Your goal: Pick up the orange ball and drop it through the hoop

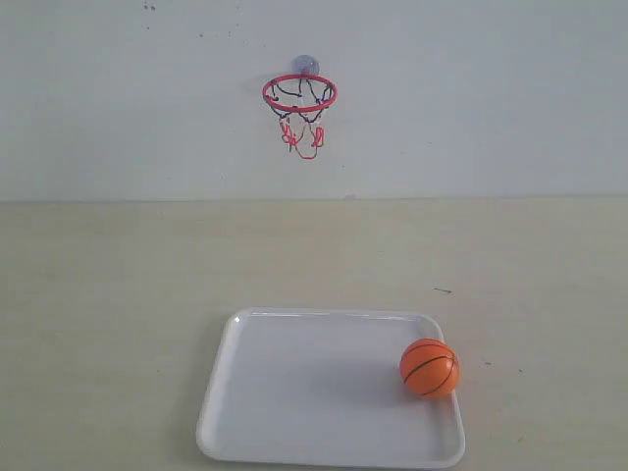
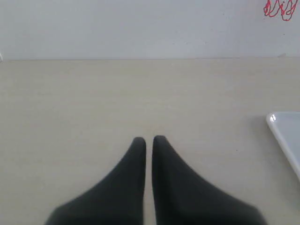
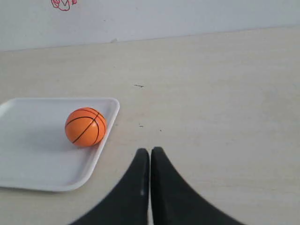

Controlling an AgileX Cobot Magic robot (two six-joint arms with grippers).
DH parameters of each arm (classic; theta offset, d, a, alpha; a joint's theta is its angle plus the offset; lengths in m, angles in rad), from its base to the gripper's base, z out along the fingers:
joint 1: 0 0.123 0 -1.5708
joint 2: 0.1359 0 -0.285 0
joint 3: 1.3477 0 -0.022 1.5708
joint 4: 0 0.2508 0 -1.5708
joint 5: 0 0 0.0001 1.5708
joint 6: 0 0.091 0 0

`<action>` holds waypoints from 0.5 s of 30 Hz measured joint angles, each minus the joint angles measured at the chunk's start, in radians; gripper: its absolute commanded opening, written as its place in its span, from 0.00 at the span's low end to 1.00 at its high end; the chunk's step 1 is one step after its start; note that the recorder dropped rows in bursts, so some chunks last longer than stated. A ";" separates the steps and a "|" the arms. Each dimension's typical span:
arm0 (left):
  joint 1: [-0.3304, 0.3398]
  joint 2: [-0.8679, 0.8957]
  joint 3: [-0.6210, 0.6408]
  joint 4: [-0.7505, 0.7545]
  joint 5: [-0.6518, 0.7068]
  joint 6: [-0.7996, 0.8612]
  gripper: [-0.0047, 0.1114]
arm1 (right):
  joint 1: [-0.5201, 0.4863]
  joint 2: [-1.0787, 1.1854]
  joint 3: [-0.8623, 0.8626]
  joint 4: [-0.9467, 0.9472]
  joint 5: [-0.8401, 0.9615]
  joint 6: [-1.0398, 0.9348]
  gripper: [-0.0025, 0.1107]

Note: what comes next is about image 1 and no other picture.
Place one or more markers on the small orange basketball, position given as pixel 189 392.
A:
pixel 429 368

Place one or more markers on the clear suction cup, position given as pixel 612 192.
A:
pixel 305 65

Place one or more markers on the white plastic tray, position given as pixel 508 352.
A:
pixel 322 388

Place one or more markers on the red mini basketball hoop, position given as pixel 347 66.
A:
pixel 300 102

